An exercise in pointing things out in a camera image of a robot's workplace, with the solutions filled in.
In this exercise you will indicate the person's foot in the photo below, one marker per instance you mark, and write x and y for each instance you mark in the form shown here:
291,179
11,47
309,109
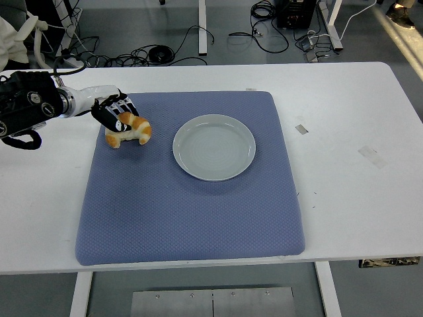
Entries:
400,16

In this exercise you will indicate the camouflage patterned strip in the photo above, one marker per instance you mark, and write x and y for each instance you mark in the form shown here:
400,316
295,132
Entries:
390,262

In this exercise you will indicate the white cloth bundle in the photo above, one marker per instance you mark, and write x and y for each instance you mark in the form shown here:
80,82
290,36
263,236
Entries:
10,43

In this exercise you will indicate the black equipment box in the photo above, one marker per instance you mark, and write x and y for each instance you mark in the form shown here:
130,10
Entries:
294,13

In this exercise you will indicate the grey metal plate with screws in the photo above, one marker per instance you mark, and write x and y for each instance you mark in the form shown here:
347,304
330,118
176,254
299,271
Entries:
211,302

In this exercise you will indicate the large clear tape piece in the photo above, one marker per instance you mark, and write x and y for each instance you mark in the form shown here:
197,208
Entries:
371,156

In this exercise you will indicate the white desk leg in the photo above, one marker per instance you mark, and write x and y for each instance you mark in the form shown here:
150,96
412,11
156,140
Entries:
333,29
202,26

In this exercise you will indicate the golden croissant bread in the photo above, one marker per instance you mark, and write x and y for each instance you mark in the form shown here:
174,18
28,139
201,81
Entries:
142,127

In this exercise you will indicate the blue quilted mat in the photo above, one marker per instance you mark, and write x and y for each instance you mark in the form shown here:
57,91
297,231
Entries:
148,214

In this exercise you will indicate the round grey plate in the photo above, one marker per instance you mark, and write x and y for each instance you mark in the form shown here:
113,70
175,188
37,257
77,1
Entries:
215,148

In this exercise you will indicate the small grey tape piece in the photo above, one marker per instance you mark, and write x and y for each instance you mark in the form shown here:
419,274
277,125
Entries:
301,129

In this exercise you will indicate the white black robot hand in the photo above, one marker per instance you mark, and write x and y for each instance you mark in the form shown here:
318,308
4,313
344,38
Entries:
86,97

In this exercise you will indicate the grey power adapter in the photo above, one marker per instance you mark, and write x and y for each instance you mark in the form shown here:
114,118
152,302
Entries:
305,44

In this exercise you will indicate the white table leg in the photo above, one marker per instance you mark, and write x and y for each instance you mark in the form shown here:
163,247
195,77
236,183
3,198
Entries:
328,290
79,294

